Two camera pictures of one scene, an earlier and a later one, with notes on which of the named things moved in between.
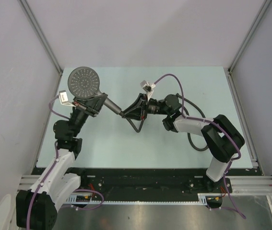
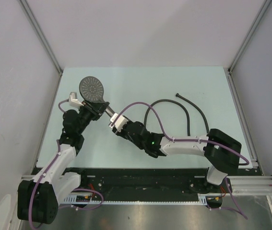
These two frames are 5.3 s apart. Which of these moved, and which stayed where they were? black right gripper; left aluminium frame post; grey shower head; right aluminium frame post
Moved: grey shower head; black right gripper
Stayed: left aluminium frame post; right aluminium frame post
